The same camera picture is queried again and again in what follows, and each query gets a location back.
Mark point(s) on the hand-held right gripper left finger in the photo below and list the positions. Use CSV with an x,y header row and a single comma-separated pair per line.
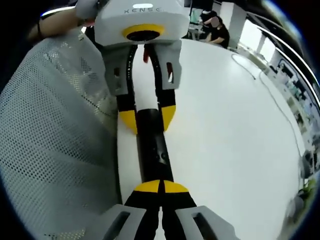
x,y
140,215

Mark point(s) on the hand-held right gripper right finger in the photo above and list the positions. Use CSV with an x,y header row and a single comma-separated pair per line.
x,y
180,215

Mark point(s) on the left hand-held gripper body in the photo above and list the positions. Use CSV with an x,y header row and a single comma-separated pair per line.
x,y
142,17

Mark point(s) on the black remote control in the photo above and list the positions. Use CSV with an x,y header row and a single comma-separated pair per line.
x,y
152,140

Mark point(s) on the person's left hand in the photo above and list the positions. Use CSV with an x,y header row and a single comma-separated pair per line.
x,y
86,8

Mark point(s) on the white mesh laundry bag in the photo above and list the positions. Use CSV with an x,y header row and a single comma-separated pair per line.
x,y
50,125

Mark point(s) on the narrow white pillar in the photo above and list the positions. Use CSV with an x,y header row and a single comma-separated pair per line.
x,y
237,27

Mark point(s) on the green plant in white pot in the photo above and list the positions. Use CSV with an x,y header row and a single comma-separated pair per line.
x,y
308,188

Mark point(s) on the ceiling light strip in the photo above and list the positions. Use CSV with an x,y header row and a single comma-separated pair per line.
x,y
300,62

